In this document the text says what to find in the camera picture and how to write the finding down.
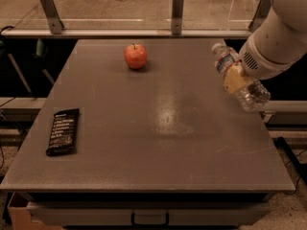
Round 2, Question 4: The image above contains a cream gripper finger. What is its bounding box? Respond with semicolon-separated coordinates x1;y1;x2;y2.
223;63;252;94

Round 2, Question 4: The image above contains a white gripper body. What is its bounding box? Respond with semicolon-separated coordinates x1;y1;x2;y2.
239;34;290;80

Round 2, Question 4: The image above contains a clear plastic water bottle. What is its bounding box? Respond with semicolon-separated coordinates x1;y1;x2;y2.
211;43;271;112

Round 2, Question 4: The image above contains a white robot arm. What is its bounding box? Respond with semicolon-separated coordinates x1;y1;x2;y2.
238;0;307;100

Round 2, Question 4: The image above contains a red apple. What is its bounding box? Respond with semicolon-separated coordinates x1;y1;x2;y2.
124;44;148;70

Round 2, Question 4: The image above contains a black snack bar wrapper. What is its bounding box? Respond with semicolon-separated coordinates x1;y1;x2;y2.
46;108;80;156

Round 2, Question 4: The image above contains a clear acrylic barrier panel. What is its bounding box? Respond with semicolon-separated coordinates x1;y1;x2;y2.
0;0;259;30

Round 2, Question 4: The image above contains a grey table drawer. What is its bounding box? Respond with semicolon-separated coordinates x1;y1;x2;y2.
27;202;270;227

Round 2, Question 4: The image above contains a cardboard box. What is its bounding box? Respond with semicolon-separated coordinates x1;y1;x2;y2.
8;193;61;230

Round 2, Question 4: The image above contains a right metal bracket post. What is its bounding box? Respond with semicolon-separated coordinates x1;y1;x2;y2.
248;0;271;33

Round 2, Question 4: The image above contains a metal bracket post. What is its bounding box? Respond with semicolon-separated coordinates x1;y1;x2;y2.
171;0;184;35
39;0;64;35
248;0;271;33

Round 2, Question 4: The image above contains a middle metal bracket post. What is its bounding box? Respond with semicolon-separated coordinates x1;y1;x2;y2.
171;0;184;35

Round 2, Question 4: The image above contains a black cable on floor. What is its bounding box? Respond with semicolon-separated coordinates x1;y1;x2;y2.
283;147;307;196

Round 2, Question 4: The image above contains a black drawer handle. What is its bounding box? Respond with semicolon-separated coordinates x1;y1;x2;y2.
130;210;170;227

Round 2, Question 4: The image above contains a left metal bracket post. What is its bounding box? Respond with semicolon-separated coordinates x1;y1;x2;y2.
39;0;64;35

